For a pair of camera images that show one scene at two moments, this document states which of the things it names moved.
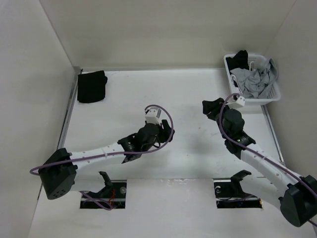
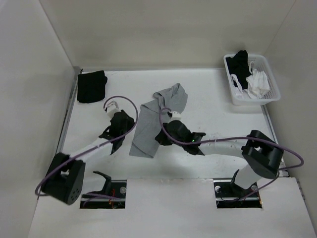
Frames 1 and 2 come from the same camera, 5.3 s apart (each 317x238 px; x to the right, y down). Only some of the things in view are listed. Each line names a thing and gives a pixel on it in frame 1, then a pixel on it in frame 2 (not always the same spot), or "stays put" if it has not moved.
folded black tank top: [91, 86] stays put
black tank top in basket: [239, 60] stays put
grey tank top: [255, 83] to [144, 142]
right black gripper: [210, 105] to [162, 140]
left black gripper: [167, 132] to [130, 122]
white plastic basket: [254, 62] stays put
